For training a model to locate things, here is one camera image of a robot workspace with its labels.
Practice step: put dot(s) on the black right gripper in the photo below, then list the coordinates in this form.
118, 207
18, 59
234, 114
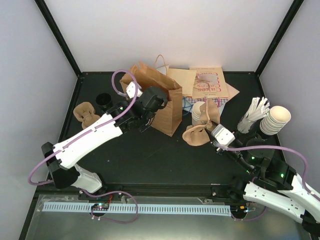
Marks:
217, 150

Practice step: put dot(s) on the brown paper bag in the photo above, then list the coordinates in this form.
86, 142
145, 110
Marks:
160, 93

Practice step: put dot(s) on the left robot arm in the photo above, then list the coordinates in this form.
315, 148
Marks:
134, 113

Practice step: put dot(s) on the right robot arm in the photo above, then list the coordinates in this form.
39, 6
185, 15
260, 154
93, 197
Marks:
273, 183

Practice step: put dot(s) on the jar of white stirrers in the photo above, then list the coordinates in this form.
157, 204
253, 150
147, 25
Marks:
258, 109

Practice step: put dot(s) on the blue checkered paper bag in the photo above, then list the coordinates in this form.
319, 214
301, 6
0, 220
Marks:
220, 101

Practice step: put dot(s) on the white lid stack on sleeve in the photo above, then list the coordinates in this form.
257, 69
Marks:
275, 120

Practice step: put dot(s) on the white paper cup stack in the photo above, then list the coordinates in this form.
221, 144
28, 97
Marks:
197, 112

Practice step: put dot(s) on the tan flat paper bag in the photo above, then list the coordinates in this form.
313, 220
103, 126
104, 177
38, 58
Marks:
232, 92

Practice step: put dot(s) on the cakes printed paper bag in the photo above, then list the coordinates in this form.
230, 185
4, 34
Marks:
209, 83

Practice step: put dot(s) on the yellow padded envelope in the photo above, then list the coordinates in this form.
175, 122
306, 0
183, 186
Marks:
184, 77

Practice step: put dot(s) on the black cup sleeve stack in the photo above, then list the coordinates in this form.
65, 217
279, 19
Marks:
104, 101

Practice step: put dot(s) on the brown cardboard cup carrier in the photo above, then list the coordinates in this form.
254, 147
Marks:
86, 114

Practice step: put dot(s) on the light blue cable duct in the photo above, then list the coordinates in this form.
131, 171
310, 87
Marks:
121, 208

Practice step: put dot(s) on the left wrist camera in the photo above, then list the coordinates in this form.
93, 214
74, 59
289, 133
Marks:
131, 89

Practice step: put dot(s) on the right black frame post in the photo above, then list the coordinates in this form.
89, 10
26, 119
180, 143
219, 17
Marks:
286, 22

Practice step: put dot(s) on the black frame post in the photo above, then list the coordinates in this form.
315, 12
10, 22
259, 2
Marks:
286, 22
47, 15

